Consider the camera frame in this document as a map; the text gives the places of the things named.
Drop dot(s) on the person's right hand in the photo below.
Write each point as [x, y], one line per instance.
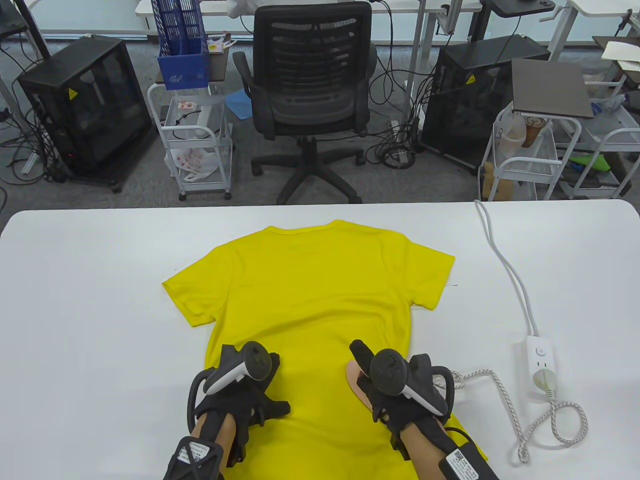
[395, 415]

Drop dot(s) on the person's left hand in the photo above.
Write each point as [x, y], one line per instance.
[245, 407]

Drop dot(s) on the pink electric iron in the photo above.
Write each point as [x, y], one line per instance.
[354, 377]

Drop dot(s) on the yellow t-shirt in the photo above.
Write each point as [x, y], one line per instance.
[305, 280]

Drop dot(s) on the person's left forearm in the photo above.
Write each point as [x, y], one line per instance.
[227, 435]

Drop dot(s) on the person's right forearm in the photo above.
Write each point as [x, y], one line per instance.
[430, 455]

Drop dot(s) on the black white hand controller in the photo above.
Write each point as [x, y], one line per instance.
[387, 370]
[255, 360]

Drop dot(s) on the white table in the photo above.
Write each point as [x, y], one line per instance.
[75, 300]

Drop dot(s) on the brown cardboard box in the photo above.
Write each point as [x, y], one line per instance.
[500, 187]

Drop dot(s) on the white red plastic bag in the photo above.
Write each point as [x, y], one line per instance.
[192, 160]

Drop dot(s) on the white floor power strip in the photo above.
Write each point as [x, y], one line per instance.
[397, 130]

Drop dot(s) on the translucent white container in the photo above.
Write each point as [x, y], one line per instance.
[510, 140]

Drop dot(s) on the blue plastic sheet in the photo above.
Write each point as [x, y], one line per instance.
[237, 105]

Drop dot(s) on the small pink white packet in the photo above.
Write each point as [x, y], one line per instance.
[187, 105]

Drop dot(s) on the black computer case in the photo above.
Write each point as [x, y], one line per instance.
[85, 110]
[465, 110]

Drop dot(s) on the brown coffee cup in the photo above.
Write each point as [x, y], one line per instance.
[532, 132]

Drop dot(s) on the black mesh office chair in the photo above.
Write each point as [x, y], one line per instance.
[310, 100]

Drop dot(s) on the green plastic object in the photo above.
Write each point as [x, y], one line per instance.
[592, 162]

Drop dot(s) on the blue file rack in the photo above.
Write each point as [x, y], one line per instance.
[182, 72]

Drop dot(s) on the black desk stand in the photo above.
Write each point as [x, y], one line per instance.
[480, 20]

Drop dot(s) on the beige paper folder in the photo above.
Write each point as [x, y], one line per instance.
[620, 50]

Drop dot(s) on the white crank desk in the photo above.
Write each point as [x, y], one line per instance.
[600, 5]

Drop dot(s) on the black caged wrist camera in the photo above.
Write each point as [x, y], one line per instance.
[192, 459]

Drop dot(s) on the black box wrist camera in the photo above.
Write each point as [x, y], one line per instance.
[467, 467]

